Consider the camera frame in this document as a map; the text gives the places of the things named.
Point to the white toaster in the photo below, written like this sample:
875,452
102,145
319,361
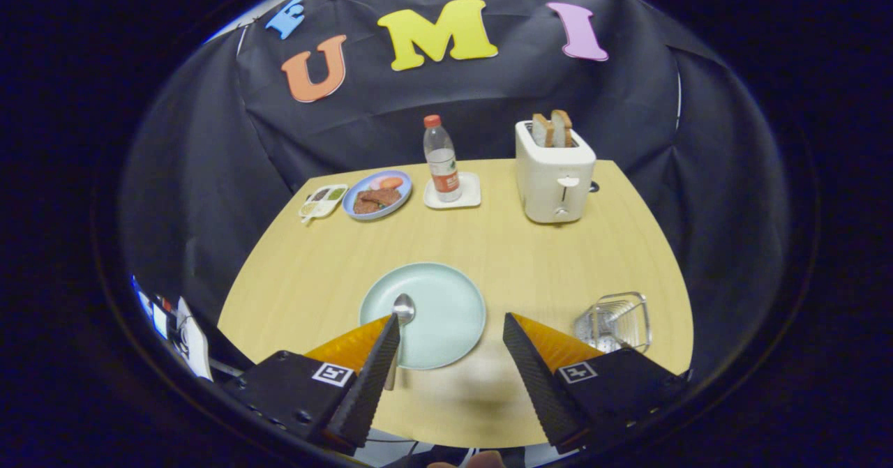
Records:
551,182

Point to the blue printed box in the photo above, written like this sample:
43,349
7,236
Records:
157,318

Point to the white paper sheet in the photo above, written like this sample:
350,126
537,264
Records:
194,342

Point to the light green plate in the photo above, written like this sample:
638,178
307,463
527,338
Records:
446,307

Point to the blue plate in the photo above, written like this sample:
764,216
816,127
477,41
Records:
401,194

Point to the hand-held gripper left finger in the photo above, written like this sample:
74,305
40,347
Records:
370,384

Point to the white divided sauce dish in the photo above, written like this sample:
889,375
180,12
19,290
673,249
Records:
322,201

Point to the black backdrop cloth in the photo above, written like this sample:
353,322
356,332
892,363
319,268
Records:
391,119

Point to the white square coaster tray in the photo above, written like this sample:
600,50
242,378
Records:
471,196

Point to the clear water bottle red cap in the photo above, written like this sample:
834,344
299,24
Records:
443,168

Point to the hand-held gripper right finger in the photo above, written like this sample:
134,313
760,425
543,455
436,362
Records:
534,377

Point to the orange food piece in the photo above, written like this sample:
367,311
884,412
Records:
391,183

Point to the brown meat slices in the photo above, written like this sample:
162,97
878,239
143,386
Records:
377,199

